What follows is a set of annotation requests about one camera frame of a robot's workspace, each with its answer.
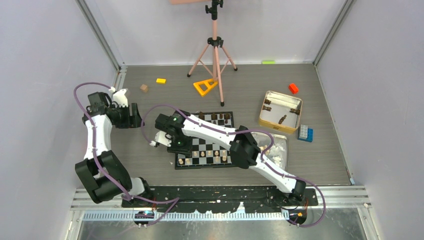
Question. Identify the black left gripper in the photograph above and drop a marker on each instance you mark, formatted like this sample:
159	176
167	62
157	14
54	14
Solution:
134	121

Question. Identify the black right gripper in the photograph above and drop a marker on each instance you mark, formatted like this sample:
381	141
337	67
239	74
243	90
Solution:
186	150

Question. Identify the black white chess board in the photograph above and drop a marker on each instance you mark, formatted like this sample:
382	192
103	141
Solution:
205	153

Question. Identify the silver metal tray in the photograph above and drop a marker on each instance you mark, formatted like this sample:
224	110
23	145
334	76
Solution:
278	153

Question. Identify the yellow tin box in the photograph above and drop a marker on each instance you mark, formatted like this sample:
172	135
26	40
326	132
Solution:
274	106

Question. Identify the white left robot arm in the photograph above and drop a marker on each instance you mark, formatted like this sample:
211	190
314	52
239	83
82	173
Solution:
101	172

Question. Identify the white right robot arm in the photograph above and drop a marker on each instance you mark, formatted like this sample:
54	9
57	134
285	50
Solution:
177	131

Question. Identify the small brown wooden cube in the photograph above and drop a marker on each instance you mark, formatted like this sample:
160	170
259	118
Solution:
144	88

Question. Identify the small yellow block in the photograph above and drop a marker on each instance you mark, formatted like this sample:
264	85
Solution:
161	80

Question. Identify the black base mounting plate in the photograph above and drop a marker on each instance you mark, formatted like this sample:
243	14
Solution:
224	199

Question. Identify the dark piece in tin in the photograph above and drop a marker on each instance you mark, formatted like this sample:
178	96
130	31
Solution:
281	120

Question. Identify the green tape piece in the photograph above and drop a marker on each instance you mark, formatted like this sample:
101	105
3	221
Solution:
268	62

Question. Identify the red block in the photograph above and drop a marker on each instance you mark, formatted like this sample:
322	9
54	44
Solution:
293	88

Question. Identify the blue lego brick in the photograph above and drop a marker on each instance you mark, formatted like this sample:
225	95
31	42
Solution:
305	133

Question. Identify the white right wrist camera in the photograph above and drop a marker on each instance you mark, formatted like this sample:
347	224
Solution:
161	139

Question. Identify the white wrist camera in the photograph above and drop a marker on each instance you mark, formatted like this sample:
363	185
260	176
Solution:
119	96
161	139

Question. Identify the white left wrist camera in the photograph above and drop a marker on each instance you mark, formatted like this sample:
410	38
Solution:
119	96

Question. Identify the yellow triangular frame block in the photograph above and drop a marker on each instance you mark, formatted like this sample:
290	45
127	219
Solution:
203	87

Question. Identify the pink camera tripod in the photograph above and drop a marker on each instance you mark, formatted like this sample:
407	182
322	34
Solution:
216	43

